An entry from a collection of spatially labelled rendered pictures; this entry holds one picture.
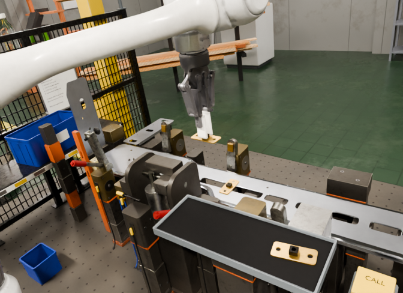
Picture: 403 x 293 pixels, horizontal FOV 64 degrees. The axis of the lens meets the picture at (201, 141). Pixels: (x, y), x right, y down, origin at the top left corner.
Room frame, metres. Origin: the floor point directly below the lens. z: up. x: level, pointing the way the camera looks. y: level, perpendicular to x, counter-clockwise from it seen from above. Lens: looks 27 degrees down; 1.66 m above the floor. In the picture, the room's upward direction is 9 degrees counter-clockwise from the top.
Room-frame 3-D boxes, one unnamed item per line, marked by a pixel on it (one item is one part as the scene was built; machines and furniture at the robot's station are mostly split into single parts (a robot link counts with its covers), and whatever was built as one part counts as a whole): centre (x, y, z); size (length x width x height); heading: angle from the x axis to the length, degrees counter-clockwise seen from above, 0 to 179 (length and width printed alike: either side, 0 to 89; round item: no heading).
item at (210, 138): (0.82, -0.01, 1.26); 0.08 x 0.04 x 0.01; 49
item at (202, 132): (0.81, -0.01, 1.29); 0.03 x 0.01 x 0.07; 49
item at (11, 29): (1.61, 0.80, 1.53); 0.07 x 0.07 x 0.20
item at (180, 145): (1.35, 0.12, 0.87); 0.12 x 0.07 x 0.35; 142
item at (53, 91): (1.63, 0.67, 1.30); 0.23 x 0.02 x 0.31; 142
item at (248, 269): (0.52, -0.05, 1.16); 0.37 x 0.14 x 0.02; 52
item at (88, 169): (1.15, 0.47, 0.95); 0.03 x 0.01 x 0.50; 52
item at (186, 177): (0.83, 0.13, 0.94); 0.18 x 0.13 x 0.49; 52
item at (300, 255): (0.45, -0.14, 1.17); 0.08 x 0.04 x 0.01; 61
